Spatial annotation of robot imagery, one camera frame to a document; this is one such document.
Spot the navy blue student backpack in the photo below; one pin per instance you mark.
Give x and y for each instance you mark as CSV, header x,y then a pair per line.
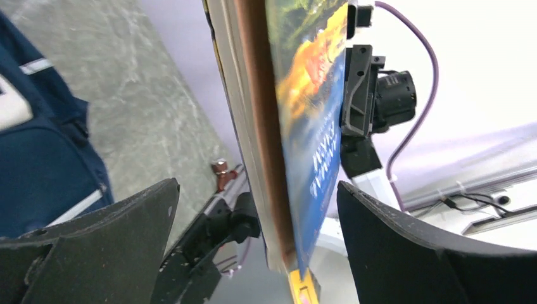
x,y
50,171

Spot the copper pipe fitting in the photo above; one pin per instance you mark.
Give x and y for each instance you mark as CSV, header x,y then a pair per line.
x,y
223,173

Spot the colourful crayon box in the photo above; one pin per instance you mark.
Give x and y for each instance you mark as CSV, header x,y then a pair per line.
x,y
304,290

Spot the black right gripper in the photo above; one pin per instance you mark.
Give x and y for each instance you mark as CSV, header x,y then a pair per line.
x,y
360,86

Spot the Animal Farm book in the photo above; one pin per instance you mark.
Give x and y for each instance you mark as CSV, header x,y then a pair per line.
x,y
282,67

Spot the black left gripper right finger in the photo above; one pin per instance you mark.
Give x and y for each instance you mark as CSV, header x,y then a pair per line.
x,y
397,258

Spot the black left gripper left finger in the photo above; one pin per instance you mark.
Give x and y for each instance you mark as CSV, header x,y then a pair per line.
x,y
112,255

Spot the aluminium extrusion rail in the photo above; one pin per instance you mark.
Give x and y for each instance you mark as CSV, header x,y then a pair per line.
x,y
232,190

